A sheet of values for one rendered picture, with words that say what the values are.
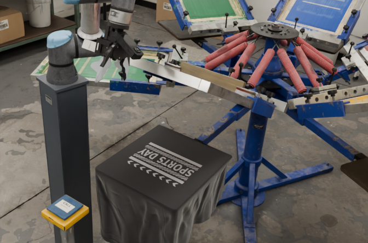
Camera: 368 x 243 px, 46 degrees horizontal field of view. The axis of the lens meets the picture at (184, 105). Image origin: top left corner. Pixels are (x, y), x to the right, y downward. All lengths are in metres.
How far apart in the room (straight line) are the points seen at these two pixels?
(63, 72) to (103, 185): 0.56
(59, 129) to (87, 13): 0.59
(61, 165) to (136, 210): 0.58
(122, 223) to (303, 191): 1.85
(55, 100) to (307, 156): 2.48
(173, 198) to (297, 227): 1.56
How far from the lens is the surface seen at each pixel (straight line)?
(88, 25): 2.04
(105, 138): 3.88
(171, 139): 2.17
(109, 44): 1.45
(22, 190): 3.42
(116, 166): 1.99
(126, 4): 1.43
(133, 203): 1.92
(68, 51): 2.09
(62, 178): 2.40
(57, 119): 2.19
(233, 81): 2.06
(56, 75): 2.13
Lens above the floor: 2.15
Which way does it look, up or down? 29 degrees down
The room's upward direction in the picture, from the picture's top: 5 degrees clockwise
